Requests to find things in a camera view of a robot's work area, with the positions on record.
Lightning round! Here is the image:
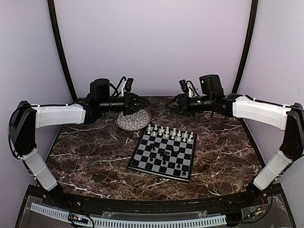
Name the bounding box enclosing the floral patterned ceramic plate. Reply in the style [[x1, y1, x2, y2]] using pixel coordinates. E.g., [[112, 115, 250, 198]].
[[115, 108, 152, 131]]

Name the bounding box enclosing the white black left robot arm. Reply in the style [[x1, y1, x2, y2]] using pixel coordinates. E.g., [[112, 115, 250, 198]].
[[8, 92, 150, 207]]

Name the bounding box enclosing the black right corner frame post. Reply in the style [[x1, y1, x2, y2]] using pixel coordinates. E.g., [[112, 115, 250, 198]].
[[232, 0, 258, 93]]

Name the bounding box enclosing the black corner frame post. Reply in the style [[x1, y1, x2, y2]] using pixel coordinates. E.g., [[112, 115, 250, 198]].
[[232, 0, 258, 93], [47, 0, 77, 100]]

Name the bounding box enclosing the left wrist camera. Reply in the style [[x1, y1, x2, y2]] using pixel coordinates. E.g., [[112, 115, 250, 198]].
[[90, 78, 110, 100]]

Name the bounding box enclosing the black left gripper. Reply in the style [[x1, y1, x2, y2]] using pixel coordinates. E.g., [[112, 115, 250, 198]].
[[99, 91, 150, 115]]

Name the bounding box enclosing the white queen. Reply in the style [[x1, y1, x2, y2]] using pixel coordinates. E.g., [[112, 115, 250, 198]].
[[165, 127, 170, 135]]

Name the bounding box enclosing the black white chess board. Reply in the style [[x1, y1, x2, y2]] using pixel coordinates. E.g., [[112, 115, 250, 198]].
[[127, 124, 197, 183]]

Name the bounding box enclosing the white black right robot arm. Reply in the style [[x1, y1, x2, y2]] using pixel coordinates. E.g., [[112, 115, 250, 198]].
[[165, 94, 304, 206]]

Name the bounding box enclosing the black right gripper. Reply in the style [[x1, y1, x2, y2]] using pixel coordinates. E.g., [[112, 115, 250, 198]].
[[165, 93, 214, 117]]

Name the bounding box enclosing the white king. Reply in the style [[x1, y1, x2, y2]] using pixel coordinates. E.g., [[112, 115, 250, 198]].
[[172, 128, 177, 136]]

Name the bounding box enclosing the black left corner frame post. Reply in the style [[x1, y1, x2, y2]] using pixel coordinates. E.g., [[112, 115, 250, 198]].
[[47, 0, 77, 100]]

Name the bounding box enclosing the white slotted cable duct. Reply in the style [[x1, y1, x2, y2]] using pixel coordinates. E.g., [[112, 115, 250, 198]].
[[30, 203, 227, 228]]

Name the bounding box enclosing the black front frame rail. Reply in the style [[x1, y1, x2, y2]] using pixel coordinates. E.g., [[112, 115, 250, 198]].
[[23, 184, 285, 216]]

